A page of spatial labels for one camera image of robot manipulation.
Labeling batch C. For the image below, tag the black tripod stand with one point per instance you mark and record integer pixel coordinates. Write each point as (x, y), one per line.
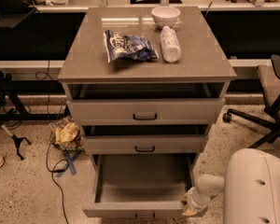
(17, 140)

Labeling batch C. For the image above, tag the grey bottom drawer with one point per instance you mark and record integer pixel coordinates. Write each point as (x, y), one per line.
(141, 186)

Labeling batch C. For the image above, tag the white bowl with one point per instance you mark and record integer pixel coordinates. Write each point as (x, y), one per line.
(165, 16)

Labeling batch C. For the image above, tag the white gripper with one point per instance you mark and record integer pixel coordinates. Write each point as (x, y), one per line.
(196, 201)

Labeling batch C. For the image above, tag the black office chair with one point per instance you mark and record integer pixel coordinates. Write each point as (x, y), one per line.
(269, 77)

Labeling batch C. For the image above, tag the grey drawer cabinet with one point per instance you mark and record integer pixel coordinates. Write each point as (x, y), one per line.
(202, 71)

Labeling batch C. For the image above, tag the grey middle drawer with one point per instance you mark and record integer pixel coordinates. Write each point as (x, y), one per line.
(144, 144)

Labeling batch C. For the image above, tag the grey top drawer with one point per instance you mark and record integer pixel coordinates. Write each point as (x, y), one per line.
(145, 111)

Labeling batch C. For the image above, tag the black table frame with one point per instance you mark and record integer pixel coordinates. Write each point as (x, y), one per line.
(19, 111)

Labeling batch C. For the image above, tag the white plastic bottle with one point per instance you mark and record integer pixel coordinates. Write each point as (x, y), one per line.
(170, 47)

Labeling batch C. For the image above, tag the blue tape cross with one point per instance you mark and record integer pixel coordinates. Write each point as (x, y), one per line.
(70, 157)

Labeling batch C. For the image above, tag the blue chip bag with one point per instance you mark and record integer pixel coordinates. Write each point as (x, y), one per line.
(137, 48)

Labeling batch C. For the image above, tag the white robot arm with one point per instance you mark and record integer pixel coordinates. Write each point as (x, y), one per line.
(250, 188)

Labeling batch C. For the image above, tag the grey drawer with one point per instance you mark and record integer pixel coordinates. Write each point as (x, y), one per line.
(141, 186)
(145, 111)
(144, 144)

